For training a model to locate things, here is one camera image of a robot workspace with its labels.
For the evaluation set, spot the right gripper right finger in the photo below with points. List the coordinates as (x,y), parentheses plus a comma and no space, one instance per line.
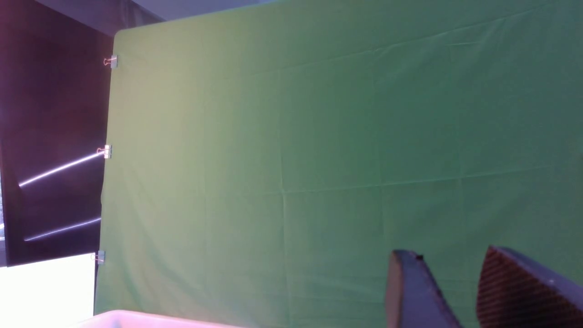
(515,291)

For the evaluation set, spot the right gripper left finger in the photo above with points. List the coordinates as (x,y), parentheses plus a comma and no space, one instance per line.
(413,298)

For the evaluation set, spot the green backdrop cloth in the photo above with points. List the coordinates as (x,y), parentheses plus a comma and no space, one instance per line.
(266,160)

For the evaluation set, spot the metal binder clip lower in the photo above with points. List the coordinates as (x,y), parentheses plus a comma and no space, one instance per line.
(99,257)

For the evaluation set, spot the metal binder clip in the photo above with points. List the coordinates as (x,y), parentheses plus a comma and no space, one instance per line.
(111,61)
(105,151)
(99,257)

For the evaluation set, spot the metal binder clip middle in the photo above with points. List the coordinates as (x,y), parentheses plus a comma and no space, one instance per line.
(105,151)

